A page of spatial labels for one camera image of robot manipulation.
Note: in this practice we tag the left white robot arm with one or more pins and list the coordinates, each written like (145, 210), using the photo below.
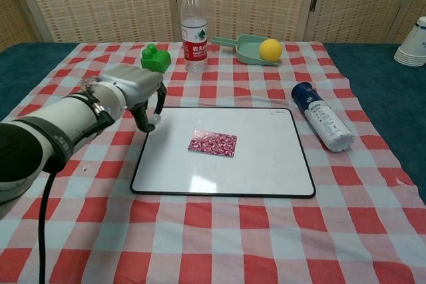
(50, 131)

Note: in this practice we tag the white rectangular board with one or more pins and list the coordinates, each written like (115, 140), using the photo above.
(266, 164)

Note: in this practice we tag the woven bamboo folding screen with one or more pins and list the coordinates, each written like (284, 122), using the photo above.
(100, 4)

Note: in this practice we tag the red white checked tablecloth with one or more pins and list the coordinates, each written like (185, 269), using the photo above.
(233, 230)

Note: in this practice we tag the green toy block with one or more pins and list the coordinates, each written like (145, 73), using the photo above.
(156, 61)

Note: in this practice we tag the dark blue table cover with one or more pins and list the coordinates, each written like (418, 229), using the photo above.
(382, 97)

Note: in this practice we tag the blue white cylindrical can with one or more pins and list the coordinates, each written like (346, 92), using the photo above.
(324, 119)

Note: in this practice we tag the yellow ball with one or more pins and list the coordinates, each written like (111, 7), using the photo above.
(270, 50)

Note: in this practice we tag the pink patterned small packet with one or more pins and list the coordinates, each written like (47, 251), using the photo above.
(213, 143)

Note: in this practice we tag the pale green dustpan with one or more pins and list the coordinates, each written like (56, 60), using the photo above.
(248, 51)

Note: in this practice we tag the left silver black-fingered robot hand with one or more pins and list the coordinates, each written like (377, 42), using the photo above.
(139, 84)

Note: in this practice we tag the brown screen hinge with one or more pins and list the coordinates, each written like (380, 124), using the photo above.
(313, 3)

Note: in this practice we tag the red-capped plastic water bottle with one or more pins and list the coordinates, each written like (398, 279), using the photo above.
(194, 31)

